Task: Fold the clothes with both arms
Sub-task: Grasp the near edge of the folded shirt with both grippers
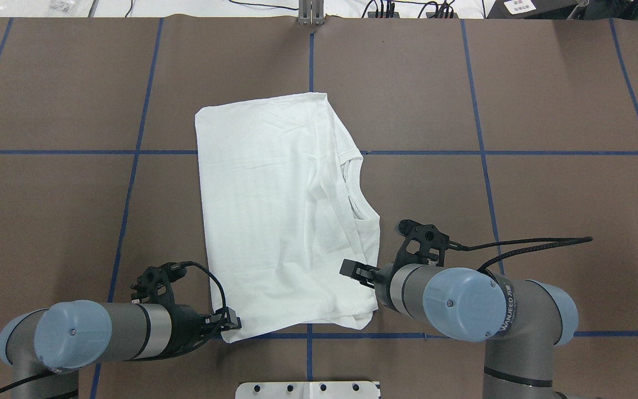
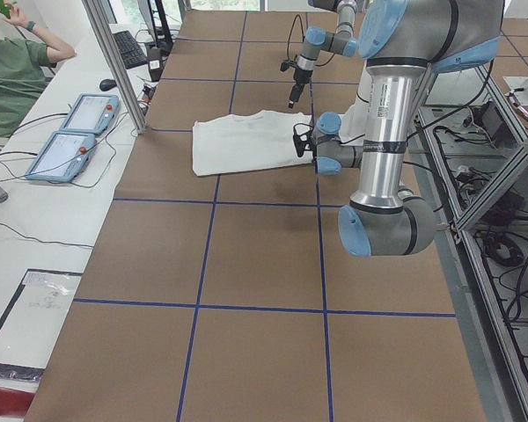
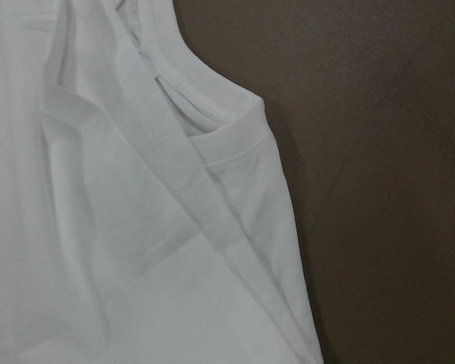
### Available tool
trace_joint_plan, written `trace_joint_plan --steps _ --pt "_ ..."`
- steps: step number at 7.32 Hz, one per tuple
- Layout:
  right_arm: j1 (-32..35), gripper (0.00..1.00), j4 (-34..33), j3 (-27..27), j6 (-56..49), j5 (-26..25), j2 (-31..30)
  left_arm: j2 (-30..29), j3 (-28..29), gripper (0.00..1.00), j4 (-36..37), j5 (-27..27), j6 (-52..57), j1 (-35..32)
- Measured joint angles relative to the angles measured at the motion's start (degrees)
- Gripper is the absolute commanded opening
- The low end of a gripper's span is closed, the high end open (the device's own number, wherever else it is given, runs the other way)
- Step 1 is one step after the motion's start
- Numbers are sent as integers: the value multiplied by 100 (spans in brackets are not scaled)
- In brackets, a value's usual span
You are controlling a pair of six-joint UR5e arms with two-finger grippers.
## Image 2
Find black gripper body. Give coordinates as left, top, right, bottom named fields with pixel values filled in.
left=280, top=56, right=312, bottom=99
left=292, top=123, right=315, bottom=158

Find white long-sleeve printed shirt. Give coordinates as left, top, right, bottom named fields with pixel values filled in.
left=192, top=110, right=312, bottom=177

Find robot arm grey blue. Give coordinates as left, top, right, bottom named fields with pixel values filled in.
left=280, top=0, right=365, bottom=108
left=283, top=1, right=504, bottom=257

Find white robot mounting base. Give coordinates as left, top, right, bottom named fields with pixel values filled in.
left=339, top=69, right=371, bottom=145

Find black computer keyboard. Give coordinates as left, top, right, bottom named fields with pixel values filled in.
left=113, top=31, right=148, bottom=69

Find black computer mouse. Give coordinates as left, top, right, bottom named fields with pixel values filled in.
left=99, top=78, right=117, bottom=91

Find far teach pendant tablet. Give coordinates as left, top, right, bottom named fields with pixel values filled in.
left=60, top=93, right=120, bottom=135

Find teach pendant tablet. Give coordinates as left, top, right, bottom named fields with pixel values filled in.
left=25, top=131, right=97, bottom=183
left=60, top=93, right=120, bottom=135

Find near teach pendant tablet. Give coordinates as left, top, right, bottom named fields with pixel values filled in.
left=25, top=131, right=97, bottom=183

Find person in green shirt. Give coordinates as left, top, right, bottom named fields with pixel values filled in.
left=0, top=0, right=77, bottom=142

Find clear plastic bag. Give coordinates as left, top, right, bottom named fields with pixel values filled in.
left=0, top=268, right=82, bottom=383

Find aluminium frame side rack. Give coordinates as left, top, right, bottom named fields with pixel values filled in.
left=410, top=57, right=528, bottom=421

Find grey aluminium frame post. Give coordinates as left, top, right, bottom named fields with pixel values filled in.
left=82, top=0, right=146, bottom=135

